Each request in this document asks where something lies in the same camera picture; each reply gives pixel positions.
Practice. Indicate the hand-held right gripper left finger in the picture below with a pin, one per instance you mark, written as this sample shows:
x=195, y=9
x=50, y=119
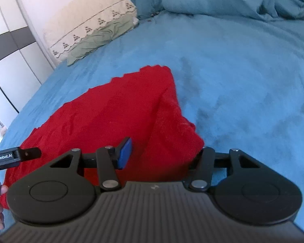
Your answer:
x=124, y=154

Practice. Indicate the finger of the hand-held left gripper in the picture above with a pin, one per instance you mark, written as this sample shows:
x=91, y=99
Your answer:
x=31, y=153

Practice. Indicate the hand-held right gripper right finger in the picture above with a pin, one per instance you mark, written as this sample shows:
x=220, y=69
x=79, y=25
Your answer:
x=205, y=162

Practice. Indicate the red knitted sweater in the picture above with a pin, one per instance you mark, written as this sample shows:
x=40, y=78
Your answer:
x=111, y=111

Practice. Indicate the bed with blue sheet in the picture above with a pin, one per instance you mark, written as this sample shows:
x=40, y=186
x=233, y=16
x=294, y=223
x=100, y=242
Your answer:
x=243, y=81

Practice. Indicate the white and grey wardrobe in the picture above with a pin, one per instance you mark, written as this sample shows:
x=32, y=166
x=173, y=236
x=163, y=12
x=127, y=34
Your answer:
x=15, y=55

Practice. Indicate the green pillow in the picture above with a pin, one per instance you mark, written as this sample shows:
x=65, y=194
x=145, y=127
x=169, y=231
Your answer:
x=103, y=35

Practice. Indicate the cream quilted headboard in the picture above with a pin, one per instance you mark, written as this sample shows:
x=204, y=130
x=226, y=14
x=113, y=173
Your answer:
x=91, y=12

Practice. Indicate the blue pillow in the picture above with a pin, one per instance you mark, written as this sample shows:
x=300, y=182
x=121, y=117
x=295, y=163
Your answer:
x=147, y=0

